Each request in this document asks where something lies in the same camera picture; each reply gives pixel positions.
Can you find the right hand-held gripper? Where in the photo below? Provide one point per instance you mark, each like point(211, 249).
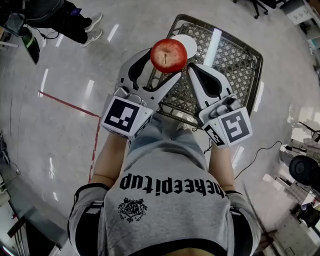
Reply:
point(235, 126)

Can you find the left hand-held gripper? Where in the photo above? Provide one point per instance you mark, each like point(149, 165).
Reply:
point(120, 116)

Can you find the red apple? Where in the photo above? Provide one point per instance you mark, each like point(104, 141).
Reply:
point(168, 56)

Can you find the white round plate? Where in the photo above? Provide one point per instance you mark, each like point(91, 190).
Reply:
point(191, 46)

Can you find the person's left forearm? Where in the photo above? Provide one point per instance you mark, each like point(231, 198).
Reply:
point(108, 160)

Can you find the person's right forearm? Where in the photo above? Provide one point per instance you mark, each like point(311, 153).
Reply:
point(222, 167)

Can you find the dark wicker glass-top table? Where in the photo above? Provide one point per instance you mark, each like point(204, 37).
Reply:
point(232, 70)

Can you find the blue jeans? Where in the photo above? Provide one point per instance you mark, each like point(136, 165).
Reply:
point(160, 140)

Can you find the red floor tape line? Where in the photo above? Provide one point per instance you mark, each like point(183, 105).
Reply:
point(96, 140)

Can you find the black office chair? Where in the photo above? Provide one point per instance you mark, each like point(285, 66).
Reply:
point(255, 7)

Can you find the black tripod stand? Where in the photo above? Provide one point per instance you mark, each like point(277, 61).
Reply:
point(310, 128)

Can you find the white shelf unit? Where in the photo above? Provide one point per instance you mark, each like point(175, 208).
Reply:
point(307, 15)

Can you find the black round stool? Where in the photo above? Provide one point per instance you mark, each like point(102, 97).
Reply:
point(303, 170)

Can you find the grey printed T-shirt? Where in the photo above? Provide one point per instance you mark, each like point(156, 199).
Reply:
point(162, 212)

